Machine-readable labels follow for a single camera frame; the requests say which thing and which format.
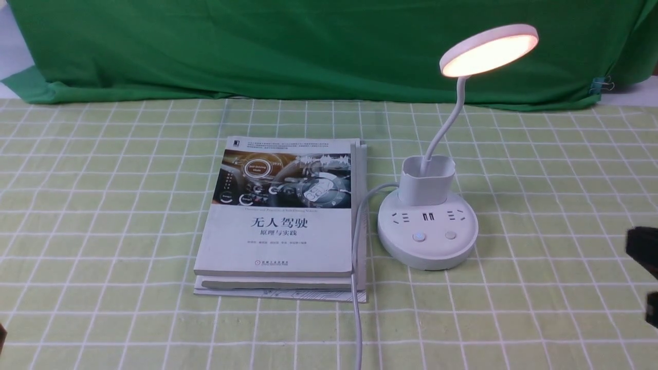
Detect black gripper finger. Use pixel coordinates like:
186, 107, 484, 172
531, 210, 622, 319
626, 226, 657, 279

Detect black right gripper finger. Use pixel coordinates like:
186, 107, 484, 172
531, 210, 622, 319
646, 292, 658, 328

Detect white desk lamp with sockets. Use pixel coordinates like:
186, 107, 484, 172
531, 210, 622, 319
377, 24, 540, 271

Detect teal binder clip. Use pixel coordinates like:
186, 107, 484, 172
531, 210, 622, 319
588, 76, 615, 95

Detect bottom white book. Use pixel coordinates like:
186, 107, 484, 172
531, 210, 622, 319
193, 144, 369, 303

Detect top book with car cover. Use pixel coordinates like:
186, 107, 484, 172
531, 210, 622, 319
193, 136, 361, 278

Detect green checkered tablecloth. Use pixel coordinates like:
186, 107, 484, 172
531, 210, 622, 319
1, 99, 657, 369

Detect green backdrop cloth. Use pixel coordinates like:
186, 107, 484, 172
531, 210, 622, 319
2, 1, 656, 112

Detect white lamp power cable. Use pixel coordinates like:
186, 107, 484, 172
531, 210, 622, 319
351, 182, 401, 370

